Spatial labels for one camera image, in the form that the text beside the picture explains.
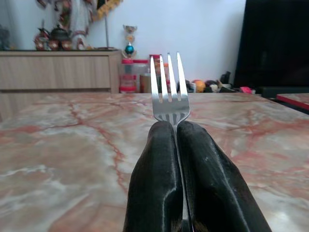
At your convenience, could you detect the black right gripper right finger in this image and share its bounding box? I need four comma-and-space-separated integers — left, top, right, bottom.
177, 120, 273, 232

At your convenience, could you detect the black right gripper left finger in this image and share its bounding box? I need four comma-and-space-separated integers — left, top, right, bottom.
123, 121, 188, 232

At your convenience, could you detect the silver metal fork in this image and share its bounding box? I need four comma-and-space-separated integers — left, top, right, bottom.
150, 51, 191, 228

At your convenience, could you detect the clear jar with red lid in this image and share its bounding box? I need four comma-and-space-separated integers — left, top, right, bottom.
119, 58, 137, 94

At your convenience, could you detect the red edged table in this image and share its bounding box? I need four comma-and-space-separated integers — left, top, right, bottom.
276, 93, 309, 111

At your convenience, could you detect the trophy with blue ball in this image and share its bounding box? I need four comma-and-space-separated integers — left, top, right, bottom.
122, 24, 138, 59

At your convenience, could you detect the light wooden sideboard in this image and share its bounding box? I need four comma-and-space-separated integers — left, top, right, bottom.
0, 49, 122, 94

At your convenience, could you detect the thin metal stand rod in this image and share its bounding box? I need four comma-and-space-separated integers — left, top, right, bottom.
104, 14, 110, 49

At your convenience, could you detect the black television screen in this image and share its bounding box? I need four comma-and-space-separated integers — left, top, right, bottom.
233, 0, 309, 88

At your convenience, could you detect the white draped figurine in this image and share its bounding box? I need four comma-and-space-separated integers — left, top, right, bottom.
57, 0, 97, 50

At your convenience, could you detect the dark teapot ornament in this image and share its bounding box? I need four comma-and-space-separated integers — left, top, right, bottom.
49, 24, 72, 42

